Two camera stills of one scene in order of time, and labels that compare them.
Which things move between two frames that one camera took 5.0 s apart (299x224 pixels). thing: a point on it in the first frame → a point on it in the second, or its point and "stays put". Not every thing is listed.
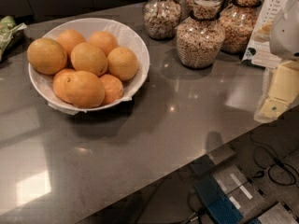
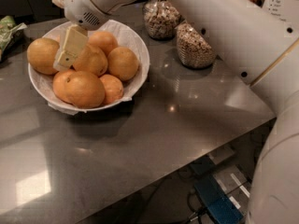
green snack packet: (10, 34) stays put
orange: (47, 56) stays put
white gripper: (286, 36) → (81, 7)
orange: (89, 57) stays put
